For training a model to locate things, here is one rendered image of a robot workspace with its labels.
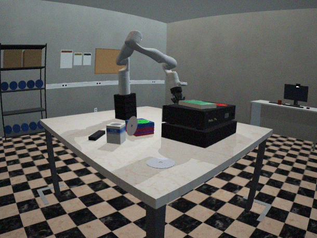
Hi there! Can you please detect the silver cd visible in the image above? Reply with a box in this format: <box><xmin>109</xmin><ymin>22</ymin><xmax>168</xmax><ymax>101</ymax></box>
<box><xmin>146</xmin><ymin>157</ymin><xmax>175</xmax><ymax>168</ymax></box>

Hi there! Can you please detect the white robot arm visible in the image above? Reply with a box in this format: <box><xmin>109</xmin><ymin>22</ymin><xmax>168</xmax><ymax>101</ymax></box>
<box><xmin>116</xmin><ymin>30</ymin><xmax>187</xmax><ymax>95</ymax></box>

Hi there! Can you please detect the grey disc with centre hole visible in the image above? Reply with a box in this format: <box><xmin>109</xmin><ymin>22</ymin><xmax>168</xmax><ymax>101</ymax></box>
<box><xmin>126</xmin><ymin>116</ymin><xmax>138</xmax><ymax>136</ymax></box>

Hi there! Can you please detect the black rectangular bar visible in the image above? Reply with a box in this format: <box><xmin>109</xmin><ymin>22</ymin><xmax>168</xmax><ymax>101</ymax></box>
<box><xmin>88</xmin><ymin>130</ymin><xmax>105</xmax><ymax>141</ymax></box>

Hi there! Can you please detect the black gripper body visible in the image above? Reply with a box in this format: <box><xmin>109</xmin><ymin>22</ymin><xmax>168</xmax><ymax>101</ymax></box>
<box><xmin>170</xmin><ymin>86</ymin><xmax>182</xmax><ymax>101</ymax></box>

